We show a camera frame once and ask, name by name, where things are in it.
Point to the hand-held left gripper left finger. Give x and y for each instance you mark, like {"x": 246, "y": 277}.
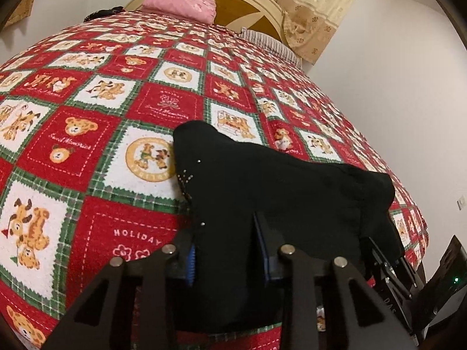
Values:
{"x": 190, "y": 268}

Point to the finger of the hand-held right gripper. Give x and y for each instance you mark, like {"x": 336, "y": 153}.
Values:
{"x": 406, "y": 271}
{"x": 383, "y": 262}

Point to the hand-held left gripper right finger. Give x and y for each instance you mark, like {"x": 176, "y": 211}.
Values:
{"x": 263, "y": 255}

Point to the black pants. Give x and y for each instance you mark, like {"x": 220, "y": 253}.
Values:
{"x": 273, "y": 182}

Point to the red printed blanket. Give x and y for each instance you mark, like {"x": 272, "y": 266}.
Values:
{"x": 91, "y": 135}

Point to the striped pillow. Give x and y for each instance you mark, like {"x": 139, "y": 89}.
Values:
{"x": 273, "y": 43}

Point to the cream wooden headboard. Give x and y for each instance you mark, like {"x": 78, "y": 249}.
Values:
{"x": 251, "y": 14}

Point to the beige patterned curtain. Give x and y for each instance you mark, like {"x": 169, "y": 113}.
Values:
{"x": 302, "y": 7}
{"x": 22, "y": 11}

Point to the pink pillow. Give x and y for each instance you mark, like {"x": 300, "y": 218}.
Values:
{"x": 178, "y": 5}

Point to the black cloth bundle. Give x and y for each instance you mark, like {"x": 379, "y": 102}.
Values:
{"x": 102, "y": 12}

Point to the white wall socket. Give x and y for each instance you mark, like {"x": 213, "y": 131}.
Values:
{"x": 462, "y": 202}

